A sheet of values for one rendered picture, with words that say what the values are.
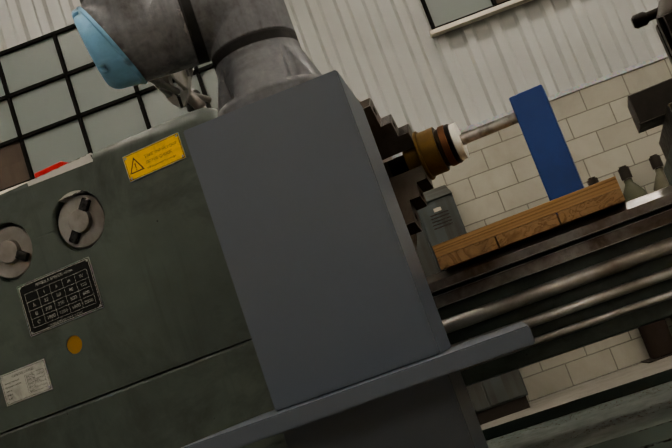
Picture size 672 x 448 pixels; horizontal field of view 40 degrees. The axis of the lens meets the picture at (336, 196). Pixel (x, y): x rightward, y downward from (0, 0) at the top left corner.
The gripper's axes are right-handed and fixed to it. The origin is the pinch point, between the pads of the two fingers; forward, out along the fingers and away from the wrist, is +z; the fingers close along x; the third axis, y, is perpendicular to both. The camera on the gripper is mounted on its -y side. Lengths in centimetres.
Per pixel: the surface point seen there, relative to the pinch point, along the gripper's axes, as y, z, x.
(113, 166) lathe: 13.9, 10.4, -9.9
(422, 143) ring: -8.1, 22.8, 37.1
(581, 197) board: 6, 43, 59
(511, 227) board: 6, 43, 48
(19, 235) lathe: 12.8, 14.4, -31.7
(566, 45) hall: -701, -152, 87
